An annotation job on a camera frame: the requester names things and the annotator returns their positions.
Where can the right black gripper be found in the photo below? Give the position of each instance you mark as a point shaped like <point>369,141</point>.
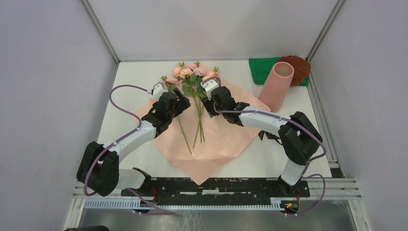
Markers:
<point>208,105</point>

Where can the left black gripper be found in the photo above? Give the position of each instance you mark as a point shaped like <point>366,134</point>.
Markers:
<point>182,103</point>

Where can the pink flower bouquet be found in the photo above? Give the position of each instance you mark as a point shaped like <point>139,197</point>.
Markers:
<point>228,151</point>

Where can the pink flower stem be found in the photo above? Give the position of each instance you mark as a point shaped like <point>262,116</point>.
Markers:
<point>199,71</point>
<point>171,84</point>

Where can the black ribbon gold lettering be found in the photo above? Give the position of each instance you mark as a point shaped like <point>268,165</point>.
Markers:
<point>262,134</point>

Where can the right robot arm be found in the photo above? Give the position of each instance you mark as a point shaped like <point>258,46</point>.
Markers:
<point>299,138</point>

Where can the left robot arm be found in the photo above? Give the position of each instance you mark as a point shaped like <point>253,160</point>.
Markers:
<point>99,167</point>

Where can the pink cylindrical vase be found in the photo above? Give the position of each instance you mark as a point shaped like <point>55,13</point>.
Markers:
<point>277,85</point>

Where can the green cloth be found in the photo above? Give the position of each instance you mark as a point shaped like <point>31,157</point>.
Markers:
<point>260,68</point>

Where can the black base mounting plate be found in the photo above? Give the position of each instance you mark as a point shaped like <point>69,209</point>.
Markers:
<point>221,191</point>

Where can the brown cloth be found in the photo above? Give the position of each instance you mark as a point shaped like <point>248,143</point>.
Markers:
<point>302,69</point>

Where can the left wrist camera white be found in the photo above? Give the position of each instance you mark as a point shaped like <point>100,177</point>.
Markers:
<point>158,90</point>

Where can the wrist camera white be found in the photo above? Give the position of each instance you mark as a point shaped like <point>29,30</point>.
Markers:
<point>209,85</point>
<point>158,90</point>

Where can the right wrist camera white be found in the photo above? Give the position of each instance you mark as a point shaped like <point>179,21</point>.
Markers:
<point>209,85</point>

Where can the blue slotted cable duct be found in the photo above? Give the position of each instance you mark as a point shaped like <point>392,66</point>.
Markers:
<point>136,204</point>

